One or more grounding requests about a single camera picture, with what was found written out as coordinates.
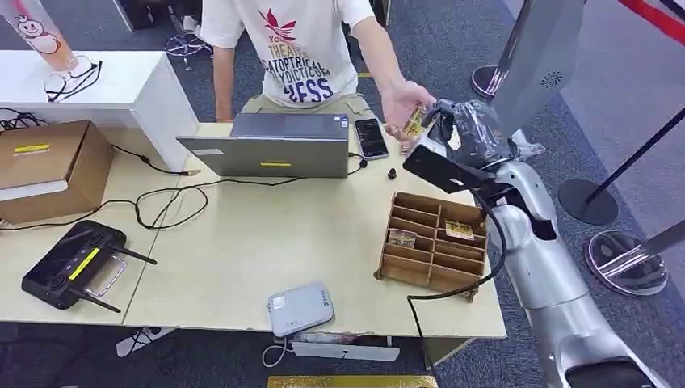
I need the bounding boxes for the black eyeglasses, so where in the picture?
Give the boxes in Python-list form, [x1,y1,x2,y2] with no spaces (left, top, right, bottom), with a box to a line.
[42,55,103,103]

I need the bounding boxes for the black cable with plug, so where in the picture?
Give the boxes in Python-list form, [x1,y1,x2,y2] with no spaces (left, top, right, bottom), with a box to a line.
[109,143,202,178]

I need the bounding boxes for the white power strip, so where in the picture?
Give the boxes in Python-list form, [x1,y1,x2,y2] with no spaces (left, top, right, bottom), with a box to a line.
[291,340,401,362]

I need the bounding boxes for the black laptop power cable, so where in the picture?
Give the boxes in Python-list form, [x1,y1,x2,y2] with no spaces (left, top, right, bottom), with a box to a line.
[0,151,370,232]

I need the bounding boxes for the dark wrist camera box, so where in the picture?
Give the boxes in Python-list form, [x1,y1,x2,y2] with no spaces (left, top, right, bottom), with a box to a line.
[402,144,496,195]

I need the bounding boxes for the chrome stanchion post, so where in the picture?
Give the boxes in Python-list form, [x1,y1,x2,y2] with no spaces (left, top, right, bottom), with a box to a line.
[583,218,685,297]

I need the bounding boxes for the black cable bundle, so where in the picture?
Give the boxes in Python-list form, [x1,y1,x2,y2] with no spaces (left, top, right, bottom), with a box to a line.
[0,107,48,133]

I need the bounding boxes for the white cabinet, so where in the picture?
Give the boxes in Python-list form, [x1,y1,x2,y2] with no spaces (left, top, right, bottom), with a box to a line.
[0,49,200,172]

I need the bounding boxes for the person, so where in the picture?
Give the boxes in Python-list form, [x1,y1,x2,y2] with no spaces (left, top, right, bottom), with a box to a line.
[170,0,207,34]
[200,0,437,141]

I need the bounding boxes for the round dark stand base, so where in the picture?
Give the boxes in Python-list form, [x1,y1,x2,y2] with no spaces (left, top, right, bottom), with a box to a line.
[469,64,508,101]

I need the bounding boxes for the person's left hand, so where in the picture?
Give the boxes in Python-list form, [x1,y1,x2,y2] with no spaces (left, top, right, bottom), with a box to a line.
[380,80,437,141]

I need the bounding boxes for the pale desk leg panel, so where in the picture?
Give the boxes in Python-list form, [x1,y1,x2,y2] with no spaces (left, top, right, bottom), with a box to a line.
[422,337,476,369]

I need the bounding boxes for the grey laptop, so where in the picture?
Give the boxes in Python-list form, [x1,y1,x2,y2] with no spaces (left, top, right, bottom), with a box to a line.
[176,111,351,179]

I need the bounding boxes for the wooden card box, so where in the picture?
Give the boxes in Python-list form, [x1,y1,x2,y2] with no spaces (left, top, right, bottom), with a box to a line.
[373,192,489,304]

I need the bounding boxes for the clear plastic wrap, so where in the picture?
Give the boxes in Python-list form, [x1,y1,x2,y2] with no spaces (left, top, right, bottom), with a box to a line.
[511,140,547,162]

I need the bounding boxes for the black remote controller with antennas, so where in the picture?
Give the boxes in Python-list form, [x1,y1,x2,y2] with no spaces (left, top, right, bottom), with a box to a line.
[21,219,159,314]

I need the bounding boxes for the white card reader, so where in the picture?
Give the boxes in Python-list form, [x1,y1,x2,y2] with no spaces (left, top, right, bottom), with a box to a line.
[267,282,335,339]

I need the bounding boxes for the black smartphone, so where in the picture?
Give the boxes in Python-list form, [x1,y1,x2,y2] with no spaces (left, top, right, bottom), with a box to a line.
[353,117,391,161]

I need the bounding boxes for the cartoon printed tall cup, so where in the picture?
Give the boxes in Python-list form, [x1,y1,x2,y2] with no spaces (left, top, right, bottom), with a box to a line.
[0,0,78,72]

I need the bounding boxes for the red barrier belt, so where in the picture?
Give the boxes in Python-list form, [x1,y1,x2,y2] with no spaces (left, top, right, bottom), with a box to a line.
[618,0,685,47]

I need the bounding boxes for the black stanchion post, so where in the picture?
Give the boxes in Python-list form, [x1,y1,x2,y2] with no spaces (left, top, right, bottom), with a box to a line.
[557,106,685,226]

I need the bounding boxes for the gold printed card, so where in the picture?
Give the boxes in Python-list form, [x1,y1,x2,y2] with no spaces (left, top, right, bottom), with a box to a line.
[443,219,477,242]
[401,105,429,141]
[386,228,418,251]

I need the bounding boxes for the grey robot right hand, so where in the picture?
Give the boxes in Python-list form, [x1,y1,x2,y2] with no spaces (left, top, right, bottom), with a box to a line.
[422,98,512,170]

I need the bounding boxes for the white floor socket strip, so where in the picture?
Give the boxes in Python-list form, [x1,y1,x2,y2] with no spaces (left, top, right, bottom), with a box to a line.
[115,327,175,358]

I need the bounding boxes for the black case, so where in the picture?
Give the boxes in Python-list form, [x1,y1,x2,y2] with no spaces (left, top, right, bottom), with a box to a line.
[111,0,162,32]

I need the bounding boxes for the cardboard box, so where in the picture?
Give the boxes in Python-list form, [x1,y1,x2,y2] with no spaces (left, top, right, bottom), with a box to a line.
[0,120,115,225]

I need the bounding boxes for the white reader cable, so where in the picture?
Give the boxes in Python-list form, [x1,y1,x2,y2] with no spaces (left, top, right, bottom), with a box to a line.
[261,337,294,369]

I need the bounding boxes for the grey kiosk stand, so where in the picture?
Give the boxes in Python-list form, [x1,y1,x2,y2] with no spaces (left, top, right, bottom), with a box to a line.
[490,0,587,159]

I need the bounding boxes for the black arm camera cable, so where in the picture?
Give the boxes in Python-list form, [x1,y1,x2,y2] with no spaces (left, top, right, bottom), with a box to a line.
[406,184,508,376]

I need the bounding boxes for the chrome stool base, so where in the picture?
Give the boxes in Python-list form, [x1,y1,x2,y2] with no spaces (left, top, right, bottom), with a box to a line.
[162,31,214,72]

